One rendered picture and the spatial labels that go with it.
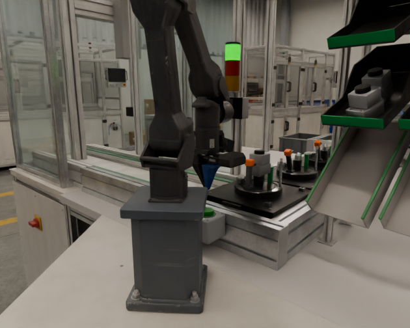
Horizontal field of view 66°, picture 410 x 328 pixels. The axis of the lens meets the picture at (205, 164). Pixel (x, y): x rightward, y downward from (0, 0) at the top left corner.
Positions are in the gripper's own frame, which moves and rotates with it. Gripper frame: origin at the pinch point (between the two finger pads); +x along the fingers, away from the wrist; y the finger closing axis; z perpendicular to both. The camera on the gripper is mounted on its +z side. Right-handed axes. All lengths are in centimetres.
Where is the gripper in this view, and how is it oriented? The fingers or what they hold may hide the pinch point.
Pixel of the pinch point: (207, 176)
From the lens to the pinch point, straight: 77.5
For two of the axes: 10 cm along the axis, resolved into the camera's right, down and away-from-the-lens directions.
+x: 0.0, 9.7, 2.3
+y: -7.7, -1.4, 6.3
